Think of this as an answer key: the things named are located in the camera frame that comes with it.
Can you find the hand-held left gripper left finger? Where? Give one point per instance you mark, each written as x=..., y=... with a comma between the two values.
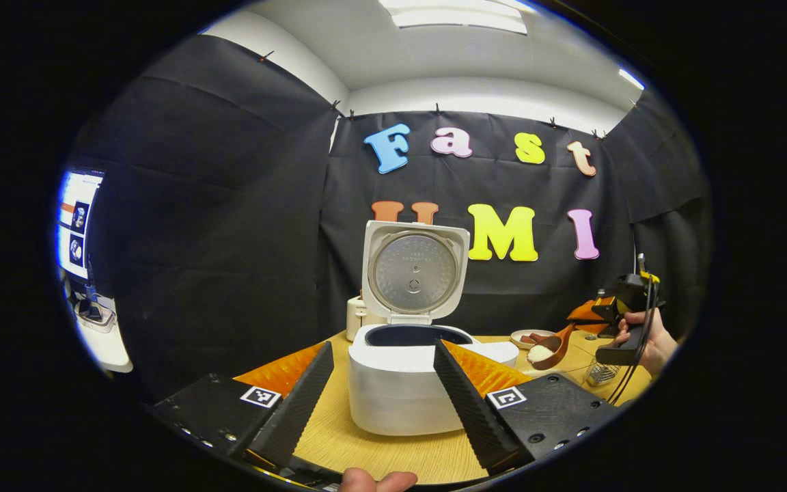
x=291, y=417

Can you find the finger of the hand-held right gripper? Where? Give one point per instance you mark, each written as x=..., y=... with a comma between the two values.
x=591, y=314

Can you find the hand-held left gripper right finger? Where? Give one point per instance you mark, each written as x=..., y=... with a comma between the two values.
x=479, y=417

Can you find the brown wooden spoon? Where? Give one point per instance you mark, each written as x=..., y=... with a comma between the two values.
x=561, y=342

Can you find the white rice cooker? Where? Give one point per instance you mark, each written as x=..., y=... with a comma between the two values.
x=393, y=389

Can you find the brown meat piece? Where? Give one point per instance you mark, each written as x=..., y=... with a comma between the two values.
x=530, y=337

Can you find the white round plate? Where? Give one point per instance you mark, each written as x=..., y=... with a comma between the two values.
x=518, y=340

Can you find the white toaster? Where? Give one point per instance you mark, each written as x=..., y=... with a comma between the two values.
x=356, y=321

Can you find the black backdrop cloth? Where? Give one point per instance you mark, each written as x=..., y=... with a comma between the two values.
x=229, y=239

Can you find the white desk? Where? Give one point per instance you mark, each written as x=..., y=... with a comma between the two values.
x=110, y=352

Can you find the small ceiling light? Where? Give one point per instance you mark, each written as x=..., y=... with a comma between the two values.
x=631, y=78

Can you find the computer monitor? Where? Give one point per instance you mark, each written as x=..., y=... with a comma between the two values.
x=79, y=225

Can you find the long ceiling light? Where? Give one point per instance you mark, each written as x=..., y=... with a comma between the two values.
x=455, y=15

